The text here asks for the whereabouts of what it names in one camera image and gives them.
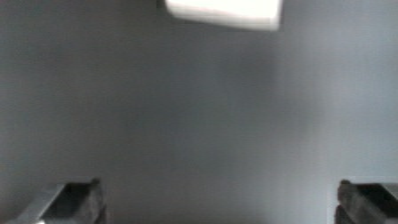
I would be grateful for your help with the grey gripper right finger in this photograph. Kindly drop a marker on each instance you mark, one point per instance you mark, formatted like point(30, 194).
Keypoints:
point(366, 203)

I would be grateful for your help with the white table leg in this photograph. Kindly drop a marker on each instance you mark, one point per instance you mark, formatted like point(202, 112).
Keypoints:
point(245, 14)

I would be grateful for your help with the white square table top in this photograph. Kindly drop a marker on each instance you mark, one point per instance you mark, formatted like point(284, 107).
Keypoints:
point(220, 120)

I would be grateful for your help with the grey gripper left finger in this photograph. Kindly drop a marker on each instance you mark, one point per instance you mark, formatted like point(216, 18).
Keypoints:
point(67, 204)

